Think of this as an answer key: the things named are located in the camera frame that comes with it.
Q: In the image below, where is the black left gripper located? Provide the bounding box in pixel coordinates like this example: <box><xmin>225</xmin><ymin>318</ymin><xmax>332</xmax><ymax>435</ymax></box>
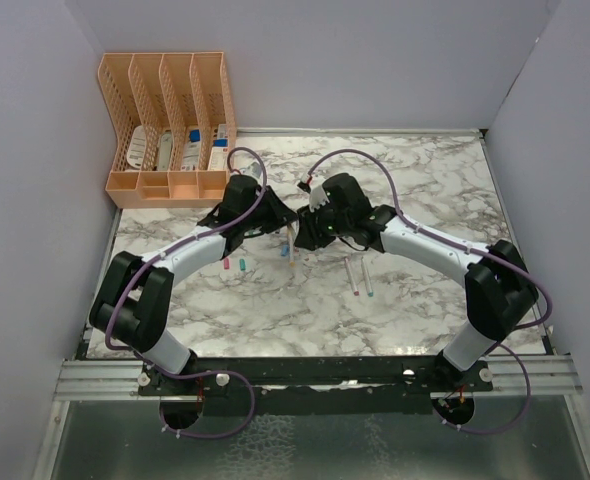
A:
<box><xmin>241</xmin><ymin>186</ymin><xmax>297</xmax><ymax>234</ymax></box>

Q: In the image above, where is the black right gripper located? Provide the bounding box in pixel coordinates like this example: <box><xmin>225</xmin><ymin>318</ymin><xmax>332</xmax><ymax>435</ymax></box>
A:
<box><xmin>294</xmin><ymin>199</ymin><xmax>352</xmax><ymax>252</ymax></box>

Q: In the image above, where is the yellow cap marker pen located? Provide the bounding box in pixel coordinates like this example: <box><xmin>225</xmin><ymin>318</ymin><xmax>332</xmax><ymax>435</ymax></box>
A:
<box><xmin>286</xmin><ymin>225</ymin><xmax>295</xmax><ymax>268</ymax></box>

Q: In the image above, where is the pink cap marker pen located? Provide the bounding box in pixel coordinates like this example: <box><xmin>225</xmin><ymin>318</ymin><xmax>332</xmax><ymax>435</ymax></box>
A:
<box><xmin>344</xmin><ymin>257</ymin><xmax>360</xmax><ymax>296</ymax></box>

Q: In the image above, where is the teal cap marker pen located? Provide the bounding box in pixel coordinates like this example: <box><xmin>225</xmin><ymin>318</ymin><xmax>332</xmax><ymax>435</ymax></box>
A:
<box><xmin>360</xmin><ymin>257</ymin><xmax>374</xmax><ymax>298</ymax></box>

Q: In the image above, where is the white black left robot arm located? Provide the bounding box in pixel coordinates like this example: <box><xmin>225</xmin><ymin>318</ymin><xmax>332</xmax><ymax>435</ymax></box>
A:
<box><xmin>89</xmin><ymin>175</ymin><xmax>297</xmax><ymax>395</ymax></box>

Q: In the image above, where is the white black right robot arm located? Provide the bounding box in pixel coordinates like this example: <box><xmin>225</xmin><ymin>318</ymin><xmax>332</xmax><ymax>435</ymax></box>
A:
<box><xmin>295</xmin><ymin>173</ymin><xmax>539</xmax><ymax>391</ymax></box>

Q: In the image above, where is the red white box in organizer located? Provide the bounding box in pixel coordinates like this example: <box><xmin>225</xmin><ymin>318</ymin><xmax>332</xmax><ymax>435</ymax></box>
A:
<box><xmin>207</xmin><ymin>124</ymin><xmax>228</xmax><ymax>171</ymax></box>

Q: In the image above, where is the blue white box in organizer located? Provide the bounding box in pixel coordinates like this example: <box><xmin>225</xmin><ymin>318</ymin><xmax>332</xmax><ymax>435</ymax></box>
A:
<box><xmin>180</xmin><ymin>129</ymin><xmax>201</xmax><ymax>171</ymax></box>

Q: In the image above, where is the white device in organizer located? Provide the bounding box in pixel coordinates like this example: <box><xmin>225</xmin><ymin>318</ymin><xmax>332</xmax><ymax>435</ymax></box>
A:
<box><xmin>154</xmin><ymin>130</ymin><xmax>173</xmax><ymax>171</ymax></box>

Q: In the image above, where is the peach plastic file organizer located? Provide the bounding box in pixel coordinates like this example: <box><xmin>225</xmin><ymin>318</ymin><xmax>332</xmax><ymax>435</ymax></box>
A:
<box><xmin>98</xmin><ymin>52</ymin><xmax>237</xmax><ymax>209</ymax></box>

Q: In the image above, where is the white paper card in organizer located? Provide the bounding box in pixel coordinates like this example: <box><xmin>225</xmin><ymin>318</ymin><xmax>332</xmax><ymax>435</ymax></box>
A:
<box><xmin>125</xmin><ymin>125</ymin><xmax>148</xmax><ymax>171</ymax></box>

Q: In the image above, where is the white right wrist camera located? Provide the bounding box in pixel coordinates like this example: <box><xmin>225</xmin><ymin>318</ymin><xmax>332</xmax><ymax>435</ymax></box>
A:
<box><xmin>297</xmin><ymin>177</ymin><xmax>330</xmax><ymax>212</ymax></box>

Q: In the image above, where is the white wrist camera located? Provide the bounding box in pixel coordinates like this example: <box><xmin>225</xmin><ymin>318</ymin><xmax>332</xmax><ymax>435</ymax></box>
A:
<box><xmin>297</xmin><ymin>177</ymin><xmax>330</xmax><ymax>212</ymax></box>
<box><xmin>241</xmin><ymin>161</ymin><xmax>263</xmax><ymax>181</ymax></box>

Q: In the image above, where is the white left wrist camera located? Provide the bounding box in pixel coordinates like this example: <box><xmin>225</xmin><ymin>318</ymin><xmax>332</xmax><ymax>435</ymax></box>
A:
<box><xmin>241</xmin><ymin>161</ymin><xmax>263</xmax><ymax>181</ymax></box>

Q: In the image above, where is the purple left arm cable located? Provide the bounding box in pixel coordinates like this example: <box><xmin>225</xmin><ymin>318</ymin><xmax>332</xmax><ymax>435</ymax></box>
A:
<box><xmin>103</xmin><ymin>146</ymin><xmax>269</xmax><ymax>441</ymax></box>

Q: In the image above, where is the black metal base rail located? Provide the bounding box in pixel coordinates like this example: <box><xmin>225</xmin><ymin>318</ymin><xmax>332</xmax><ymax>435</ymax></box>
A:
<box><xmin>137</xmin><ymin>355</ymin><xmax>492</xmax><ymax>417</ymax></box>

